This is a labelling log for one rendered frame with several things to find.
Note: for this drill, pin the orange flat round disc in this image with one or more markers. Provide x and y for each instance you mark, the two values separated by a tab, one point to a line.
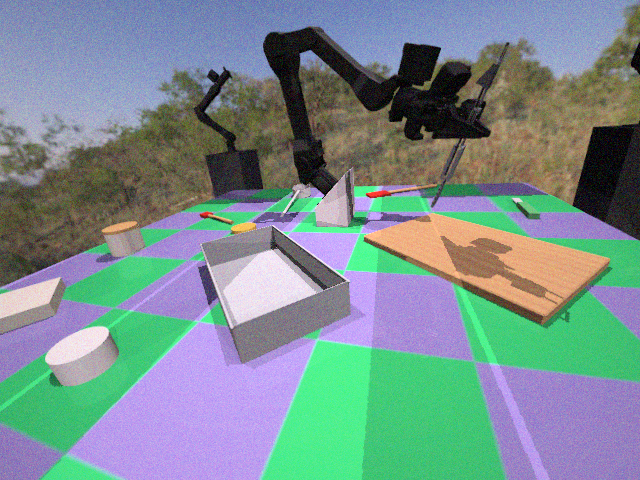
243	227

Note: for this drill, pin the wooden board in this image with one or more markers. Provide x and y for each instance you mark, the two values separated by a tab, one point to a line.
525	275

